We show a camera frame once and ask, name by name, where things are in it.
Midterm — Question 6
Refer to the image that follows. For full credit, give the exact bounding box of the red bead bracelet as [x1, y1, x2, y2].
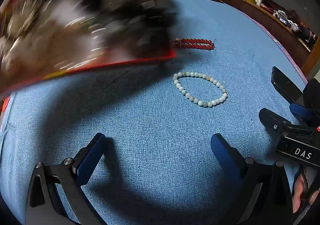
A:
[172, 38, 215, 51]

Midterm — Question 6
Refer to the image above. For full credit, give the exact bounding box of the red shallow box tray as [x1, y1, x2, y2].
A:
[0, 0, 177, 97]

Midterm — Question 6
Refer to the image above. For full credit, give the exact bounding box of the blue tablecloth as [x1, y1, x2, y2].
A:
[0, 0, 309, 225]

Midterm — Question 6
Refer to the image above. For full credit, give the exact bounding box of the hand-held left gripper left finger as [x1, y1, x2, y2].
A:
[26, 133, 107, 225]

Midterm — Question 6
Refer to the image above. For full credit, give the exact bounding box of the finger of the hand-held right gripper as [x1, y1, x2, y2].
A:
[259, 103, 316, 136]
[271, 66, 305, 103]

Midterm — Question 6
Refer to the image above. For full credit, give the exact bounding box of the person's right hand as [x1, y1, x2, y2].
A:
[291, 173, 320, 213]

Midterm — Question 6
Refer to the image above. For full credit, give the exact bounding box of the pale green bead bracelet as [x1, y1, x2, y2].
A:
[173, 71, 228, 108]

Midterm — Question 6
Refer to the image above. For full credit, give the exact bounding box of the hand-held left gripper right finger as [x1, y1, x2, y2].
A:
[210, 133, 294, 225]

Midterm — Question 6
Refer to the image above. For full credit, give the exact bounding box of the wooden cabinet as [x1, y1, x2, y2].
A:
[211, 0, 320, 77]

